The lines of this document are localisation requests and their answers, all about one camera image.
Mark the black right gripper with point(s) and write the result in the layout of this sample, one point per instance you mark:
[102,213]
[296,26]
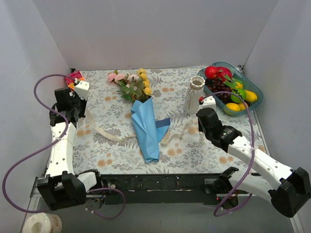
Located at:
[202,116]

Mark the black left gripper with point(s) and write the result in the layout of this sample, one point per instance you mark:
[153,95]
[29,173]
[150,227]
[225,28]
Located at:
[73,104]

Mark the cream ribbon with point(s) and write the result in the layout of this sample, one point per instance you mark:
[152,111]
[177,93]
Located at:
[165,140]

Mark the blue wrapping paper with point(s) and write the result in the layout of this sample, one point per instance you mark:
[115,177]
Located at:
[149,131]

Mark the artificial flower bouquet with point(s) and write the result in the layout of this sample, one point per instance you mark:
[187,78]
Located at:
[133,87]

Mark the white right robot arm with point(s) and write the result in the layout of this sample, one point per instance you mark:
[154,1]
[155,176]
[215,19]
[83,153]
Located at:
[287,189]

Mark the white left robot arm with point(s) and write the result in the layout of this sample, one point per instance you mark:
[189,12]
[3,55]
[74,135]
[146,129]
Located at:
[61,188]

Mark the white ribbed ceramic vase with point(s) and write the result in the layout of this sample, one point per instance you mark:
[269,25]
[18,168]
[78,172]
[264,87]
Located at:
[194,92]

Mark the yellow lemon front left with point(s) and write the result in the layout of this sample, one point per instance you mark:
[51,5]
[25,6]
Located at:
[233,107]

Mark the yellow lemon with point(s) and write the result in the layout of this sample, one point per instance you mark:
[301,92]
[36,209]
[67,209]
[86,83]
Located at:
[243,106]
[233,107]
[250,96]
[238,85]

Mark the dark purple grape bunch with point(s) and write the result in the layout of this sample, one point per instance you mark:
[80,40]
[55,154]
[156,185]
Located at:
[215,85]

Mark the yellow lemon front right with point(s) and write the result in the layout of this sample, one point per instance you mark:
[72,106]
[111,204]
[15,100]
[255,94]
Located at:
[243,106]

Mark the orange pink snack box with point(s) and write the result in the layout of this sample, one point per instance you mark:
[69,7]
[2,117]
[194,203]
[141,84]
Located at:
[72,77]

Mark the yellow lemon back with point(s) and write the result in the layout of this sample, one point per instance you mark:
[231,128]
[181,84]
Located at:
[238,85]

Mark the red apple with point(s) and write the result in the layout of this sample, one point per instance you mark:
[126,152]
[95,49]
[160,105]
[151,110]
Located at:
[211,72]

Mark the pink dragon fruit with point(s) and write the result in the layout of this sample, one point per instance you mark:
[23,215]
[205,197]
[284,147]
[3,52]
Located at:
[224,74]

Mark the floral patterned table mat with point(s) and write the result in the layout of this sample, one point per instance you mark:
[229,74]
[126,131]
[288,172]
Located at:
[190,154]

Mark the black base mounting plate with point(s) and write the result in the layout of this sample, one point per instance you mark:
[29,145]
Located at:
[161,188]

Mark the white tape roll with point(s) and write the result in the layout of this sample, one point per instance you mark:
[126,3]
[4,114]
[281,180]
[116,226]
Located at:
[43,223]

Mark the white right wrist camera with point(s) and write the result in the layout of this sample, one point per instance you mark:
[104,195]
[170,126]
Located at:
[208,102]

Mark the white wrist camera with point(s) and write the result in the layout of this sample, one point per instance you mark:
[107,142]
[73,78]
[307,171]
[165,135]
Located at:
[208,102]
[82,89]

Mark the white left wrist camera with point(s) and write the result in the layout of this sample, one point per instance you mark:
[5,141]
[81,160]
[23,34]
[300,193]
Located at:
[82,89]

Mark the aluminium rail frame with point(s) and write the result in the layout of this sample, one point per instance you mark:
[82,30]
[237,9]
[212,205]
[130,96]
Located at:
[35,189]

